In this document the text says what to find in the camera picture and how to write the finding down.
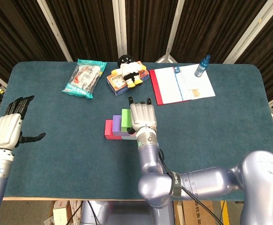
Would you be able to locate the brown cardboard box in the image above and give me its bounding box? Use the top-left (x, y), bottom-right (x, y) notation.
top-left (182, 200), bottom-right (215, 225)

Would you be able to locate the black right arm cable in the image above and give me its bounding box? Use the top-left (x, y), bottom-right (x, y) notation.
top-left (158, 150), bottom-right (223, 225)

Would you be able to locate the purple foam cube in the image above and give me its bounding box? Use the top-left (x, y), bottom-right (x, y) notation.
top-left (112, 114), bottom-right (130, 137)

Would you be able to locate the teal felt table mat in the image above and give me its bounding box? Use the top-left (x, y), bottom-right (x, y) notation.
top-left (0, 61), bottom-right (273, 202)

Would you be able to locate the penguin plush toy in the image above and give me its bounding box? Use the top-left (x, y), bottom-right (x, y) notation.
top-left (111, 55), bottom-right (147, 89)

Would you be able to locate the teal snack bag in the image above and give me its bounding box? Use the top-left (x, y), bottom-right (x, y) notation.
top-left (61, 58), bottom-right (108, 99)

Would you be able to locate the blue cardboard box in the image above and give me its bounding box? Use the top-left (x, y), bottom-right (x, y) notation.
top-left (106, 60), bottom-right (150, 96)

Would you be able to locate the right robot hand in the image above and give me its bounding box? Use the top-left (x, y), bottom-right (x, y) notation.
top-left (126, 96), bottom-right (157, 135)

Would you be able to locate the green foam cube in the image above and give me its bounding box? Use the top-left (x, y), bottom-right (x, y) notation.
top-left (121, 108), bottom-right (132, 131)

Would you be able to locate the red foam cube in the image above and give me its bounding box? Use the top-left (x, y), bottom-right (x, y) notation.
top-left (104, 120), bottom-right (122, 140)

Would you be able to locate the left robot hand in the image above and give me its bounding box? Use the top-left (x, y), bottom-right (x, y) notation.
top-left (0, 95), bottom-right (46, 150)

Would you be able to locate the blue spray bottle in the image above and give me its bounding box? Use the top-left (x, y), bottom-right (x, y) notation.
top-left (194, 54), bottom-right (212, 77)

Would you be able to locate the white carton box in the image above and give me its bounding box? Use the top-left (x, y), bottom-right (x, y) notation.
top-left (52, 201), bottom-right (72, 225)

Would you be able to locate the lavender robot torso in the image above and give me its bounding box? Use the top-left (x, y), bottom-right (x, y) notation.
top-left (80, 200), bottom-right (176, 225)

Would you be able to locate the open red folder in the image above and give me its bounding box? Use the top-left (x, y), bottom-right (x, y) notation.
top-left (149, 63), bottom-right (216, 105)

